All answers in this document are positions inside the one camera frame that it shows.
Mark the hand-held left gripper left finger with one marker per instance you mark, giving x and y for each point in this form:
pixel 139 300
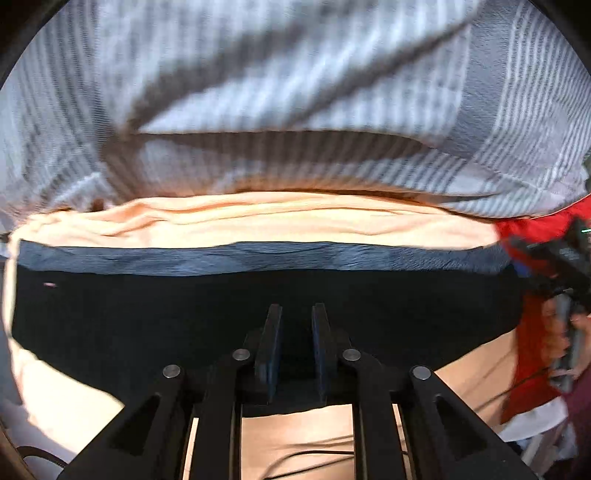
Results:
pixel 270 355

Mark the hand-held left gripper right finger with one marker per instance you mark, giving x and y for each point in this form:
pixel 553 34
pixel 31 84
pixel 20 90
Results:
pixel 321 355

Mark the black pants with blue waistband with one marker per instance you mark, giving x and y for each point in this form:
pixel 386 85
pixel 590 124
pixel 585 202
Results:
pixel 138 314

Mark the person's right hand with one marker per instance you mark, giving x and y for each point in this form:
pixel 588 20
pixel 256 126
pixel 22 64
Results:
pixel 571 372

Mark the red embroidered pillow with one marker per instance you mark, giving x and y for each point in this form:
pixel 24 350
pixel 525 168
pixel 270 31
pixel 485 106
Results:
pixel 531 228

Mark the peach blanket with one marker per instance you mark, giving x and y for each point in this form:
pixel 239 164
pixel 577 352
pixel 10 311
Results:
pixel 277 217

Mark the light blue bed sheet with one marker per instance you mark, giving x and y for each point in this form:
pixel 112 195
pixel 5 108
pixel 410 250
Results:
pixel 531 424

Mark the grey white striped duvet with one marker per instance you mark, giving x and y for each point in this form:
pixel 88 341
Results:
pixel 277 92

